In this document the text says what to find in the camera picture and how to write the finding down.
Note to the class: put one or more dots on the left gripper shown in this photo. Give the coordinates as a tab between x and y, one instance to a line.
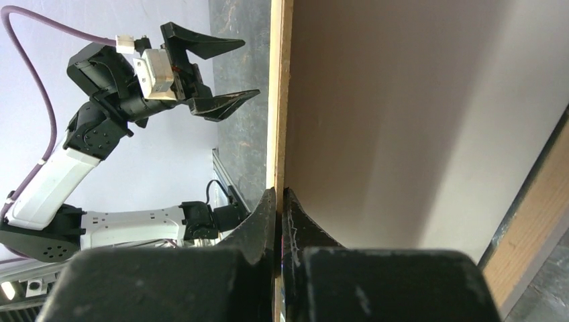
189	84

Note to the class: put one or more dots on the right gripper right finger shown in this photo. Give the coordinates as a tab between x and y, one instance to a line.
325	281

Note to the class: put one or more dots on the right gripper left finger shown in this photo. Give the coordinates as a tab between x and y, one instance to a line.
230	281

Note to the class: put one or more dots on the wooden backing board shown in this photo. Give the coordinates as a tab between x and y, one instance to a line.
414	124

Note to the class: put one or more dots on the white wooden picture frame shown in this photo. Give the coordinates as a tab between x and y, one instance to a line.
535	222

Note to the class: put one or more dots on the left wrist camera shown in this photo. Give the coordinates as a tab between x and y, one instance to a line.
153	67

